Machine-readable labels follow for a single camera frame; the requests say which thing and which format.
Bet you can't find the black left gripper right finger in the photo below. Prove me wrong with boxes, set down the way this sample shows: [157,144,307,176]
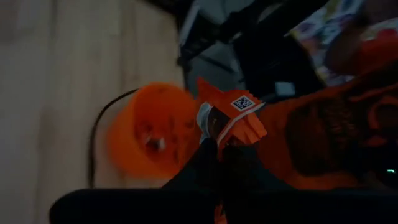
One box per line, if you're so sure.
[222,145,398,224]

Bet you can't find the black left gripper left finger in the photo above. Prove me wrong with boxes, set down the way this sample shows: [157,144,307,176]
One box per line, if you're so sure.
[49,138,219,224]

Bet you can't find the orange plastic halloween bucket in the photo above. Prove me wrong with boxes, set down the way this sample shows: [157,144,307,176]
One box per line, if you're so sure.
[88,81,205,189]

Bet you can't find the large orange pumpkin bag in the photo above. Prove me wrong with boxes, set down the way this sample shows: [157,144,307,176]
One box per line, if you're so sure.
[256,12,398,191]

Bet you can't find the colourful printed sheet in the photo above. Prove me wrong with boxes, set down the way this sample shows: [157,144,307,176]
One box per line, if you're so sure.
[289,0,369,86]

